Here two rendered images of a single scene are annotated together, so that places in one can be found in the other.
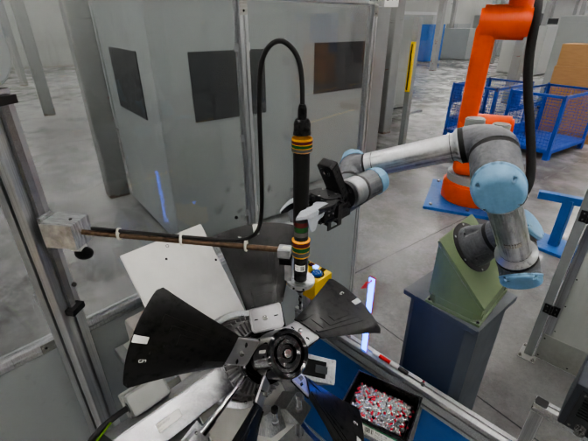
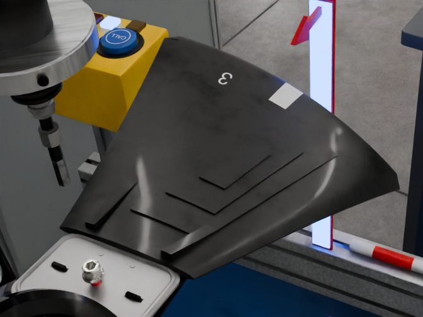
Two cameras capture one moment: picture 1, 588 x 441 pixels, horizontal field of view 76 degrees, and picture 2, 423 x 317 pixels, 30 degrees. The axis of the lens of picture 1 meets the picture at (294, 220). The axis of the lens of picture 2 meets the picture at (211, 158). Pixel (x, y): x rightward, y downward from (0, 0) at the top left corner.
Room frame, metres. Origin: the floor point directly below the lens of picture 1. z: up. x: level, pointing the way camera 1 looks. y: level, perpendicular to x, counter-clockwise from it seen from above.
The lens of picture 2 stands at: (0.44, -0.04, 1.56)
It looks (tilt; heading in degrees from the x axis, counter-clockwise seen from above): 42 degrees down; 350
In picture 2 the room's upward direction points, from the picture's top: 7 degrees counter-clockwise
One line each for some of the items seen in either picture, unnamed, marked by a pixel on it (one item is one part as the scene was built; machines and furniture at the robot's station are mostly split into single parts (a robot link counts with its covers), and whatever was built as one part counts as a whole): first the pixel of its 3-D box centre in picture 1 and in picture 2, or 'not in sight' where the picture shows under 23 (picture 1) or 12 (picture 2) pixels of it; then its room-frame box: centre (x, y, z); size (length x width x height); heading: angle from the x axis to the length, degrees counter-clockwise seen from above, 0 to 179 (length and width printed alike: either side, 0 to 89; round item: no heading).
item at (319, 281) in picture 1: (308, 279); (95, 72); (1.23, -0.06, 1.02); 0.16 x 0.10 x 0.11; 46
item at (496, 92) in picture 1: (486, 109); not in sight; (7.17, -3.58, 0.49); 1.27 x 0.88 x 0.98; 127
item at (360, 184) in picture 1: (350, 192); not in sight; (0.91, -0.15, 1.54); 0.08 x 0.05 x 0.08; 46
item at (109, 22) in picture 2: not in sight; (110, 22); (1.24, -0.09, 1.08); 0.02 x 0.02 x 0.01; 46
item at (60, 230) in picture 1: (65, 230); not in sight; (0.87, 0.60, 1.45); 0.10 x 0.07 x 0.09; 81
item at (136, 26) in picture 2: not in sight; (135, 26); (1.22, -0.11, 1.08); 0.02 x 0.02 x 0.01; 46
